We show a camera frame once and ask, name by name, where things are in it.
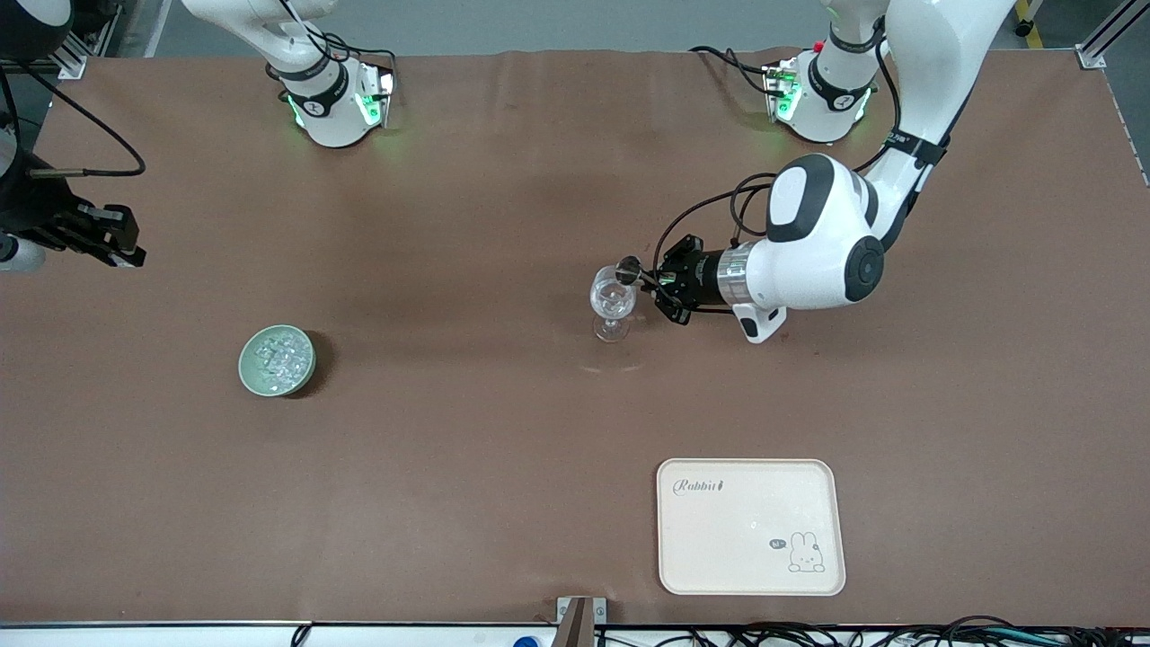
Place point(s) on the cream rabbit print tray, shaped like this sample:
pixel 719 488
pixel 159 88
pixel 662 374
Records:
pixel 750 530

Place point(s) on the heap of clear ice cubes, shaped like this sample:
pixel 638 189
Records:
pixel 278 359

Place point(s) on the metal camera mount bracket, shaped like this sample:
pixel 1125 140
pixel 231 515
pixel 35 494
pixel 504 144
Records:
pixel 579 624

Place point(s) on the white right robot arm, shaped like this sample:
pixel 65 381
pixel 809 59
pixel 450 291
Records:
pixel 328 121

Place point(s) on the aluminium frame profile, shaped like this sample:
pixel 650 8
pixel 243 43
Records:
pixel 1105 40
pixel 85 49

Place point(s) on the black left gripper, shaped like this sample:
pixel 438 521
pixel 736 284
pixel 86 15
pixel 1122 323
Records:
pixel 699 276

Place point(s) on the green ceramic bowl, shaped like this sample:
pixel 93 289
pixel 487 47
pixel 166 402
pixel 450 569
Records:
pixel 244 364

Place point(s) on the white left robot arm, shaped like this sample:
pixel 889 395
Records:
pixel 809 261

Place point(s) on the clear stemmed wine glass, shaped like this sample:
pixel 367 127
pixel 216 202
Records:
pixel 611 301

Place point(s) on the brown table cover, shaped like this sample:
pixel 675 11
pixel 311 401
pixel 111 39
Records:
pixel 449 225

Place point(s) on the steel double jigger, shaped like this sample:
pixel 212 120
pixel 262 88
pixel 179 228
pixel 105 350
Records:
pixel 628 267

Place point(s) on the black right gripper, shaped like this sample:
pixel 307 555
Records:
pixel 31 216

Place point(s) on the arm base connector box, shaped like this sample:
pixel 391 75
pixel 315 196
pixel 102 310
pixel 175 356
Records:
pixel 379 94
pixel 780 90

